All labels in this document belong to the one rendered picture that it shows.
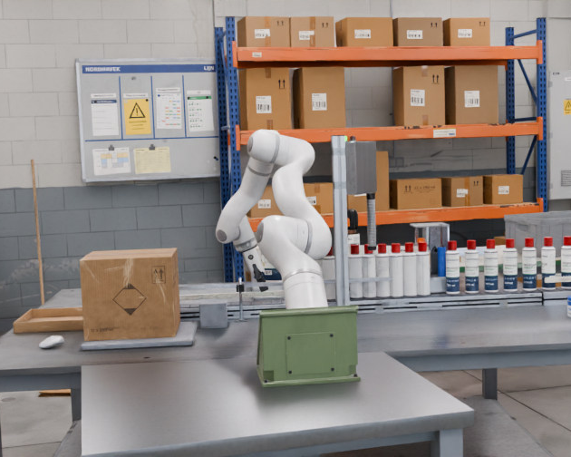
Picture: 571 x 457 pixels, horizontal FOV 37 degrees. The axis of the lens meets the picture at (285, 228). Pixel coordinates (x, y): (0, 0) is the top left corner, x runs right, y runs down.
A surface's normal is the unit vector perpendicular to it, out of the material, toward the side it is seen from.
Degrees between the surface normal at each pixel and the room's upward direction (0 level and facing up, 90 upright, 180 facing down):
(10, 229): 90
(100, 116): 89
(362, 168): 90
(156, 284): 90
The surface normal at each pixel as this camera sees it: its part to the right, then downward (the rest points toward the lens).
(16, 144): 0.24, 0.08
